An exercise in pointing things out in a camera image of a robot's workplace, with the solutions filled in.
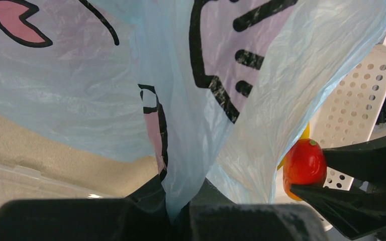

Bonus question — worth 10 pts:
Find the red orange fake fruit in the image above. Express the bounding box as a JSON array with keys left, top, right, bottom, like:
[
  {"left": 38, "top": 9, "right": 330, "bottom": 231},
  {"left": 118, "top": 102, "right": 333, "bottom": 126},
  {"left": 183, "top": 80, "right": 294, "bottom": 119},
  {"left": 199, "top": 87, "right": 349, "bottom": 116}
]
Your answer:
[{"left": 277, "top": 124, "right": 327, "bottom": 201}]

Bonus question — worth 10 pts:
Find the light blue plastic bag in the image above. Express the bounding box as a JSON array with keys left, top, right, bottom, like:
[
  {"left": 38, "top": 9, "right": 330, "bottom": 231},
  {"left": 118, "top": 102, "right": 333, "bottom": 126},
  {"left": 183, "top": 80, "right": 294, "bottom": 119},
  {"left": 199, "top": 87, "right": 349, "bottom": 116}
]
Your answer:
[{"left": 0, "top": 1, "right": 386, "bottom": 218}]

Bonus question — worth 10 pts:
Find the white plastic basket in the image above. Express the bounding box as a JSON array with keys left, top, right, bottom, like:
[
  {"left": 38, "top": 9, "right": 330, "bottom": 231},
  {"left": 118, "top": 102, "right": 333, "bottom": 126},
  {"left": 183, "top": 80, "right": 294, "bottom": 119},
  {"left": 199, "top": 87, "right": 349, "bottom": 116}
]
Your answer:
[{"left": 308, "top": 36, "right": 386, "bottom": 192}]

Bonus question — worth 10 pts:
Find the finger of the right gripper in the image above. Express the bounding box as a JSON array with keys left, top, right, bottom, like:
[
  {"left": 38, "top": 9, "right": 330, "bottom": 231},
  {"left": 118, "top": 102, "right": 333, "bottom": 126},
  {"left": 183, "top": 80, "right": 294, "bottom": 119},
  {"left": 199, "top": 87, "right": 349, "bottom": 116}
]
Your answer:
[
  {"left": 323, "top": 136, "right": 386, "bottom": 181},
  {"left": 291, "top": 185, "right": 386, "bottom": 240}
]

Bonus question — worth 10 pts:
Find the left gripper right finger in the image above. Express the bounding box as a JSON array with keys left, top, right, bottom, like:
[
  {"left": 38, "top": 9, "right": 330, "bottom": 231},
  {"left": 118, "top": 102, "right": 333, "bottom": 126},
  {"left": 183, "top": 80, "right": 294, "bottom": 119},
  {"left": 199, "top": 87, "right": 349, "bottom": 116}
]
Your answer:
[{"left": 183, "top": 180, "right": 328, "bottom": 240}]

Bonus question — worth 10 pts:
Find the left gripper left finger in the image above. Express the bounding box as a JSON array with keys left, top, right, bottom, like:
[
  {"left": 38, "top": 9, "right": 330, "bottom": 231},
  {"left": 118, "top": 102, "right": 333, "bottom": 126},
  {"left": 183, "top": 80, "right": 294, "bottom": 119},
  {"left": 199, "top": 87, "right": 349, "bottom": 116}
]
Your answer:
[{"left": 0, "top": 176, "right": 180, "bottom": 240}]

